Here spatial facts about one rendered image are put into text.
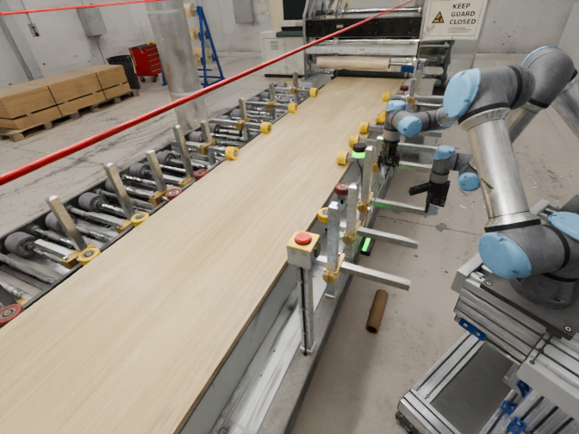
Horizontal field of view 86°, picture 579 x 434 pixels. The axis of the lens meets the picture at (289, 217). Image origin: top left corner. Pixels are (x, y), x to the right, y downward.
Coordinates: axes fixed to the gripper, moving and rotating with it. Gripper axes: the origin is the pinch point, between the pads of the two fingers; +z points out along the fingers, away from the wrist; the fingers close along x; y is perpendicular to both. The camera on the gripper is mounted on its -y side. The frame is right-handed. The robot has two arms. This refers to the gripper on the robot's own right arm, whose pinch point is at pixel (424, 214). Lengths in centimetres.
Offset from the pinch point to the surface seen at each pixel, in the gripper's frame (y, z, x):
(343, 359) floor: -25, 82, -41
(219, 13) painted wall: -707, -46, 831
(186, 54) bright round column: -338, -30, 233
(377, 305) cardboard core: -15, 74, -2
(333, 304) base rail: -27, 12, -58
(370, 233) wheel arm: -20.1, -2.9, -26.5
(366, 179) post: -28.4, -18.0, -5.8
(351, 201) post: -28.5, -20.9, -30.8
